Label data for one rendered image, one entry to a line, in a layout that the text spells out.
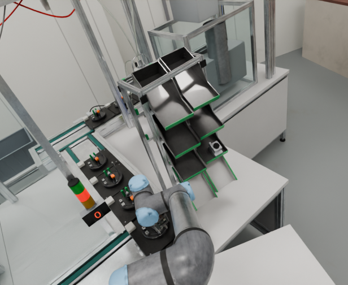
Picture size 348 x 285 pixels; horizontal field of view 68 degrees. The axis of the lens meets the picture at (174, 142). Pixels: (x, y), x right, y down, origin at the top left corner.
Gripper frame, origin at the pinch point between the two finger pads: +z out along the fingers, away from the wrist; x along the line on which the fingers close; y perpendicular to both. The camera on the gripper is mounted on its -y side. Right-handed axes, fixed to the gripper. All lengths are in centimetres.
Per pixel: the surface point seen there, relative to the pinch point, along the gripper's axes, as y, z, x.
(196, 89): -8, -48, 44
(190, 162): -6.5, -15.5, 29.8
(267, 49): -63, -7, 164
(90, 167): -81, 7, -6
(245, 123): -56, 42, 123
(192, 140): -2.8, -30.0, 31.9
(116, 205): -38.2, 9.4, -8.5
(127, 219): -24.6, 9.5, -8.3
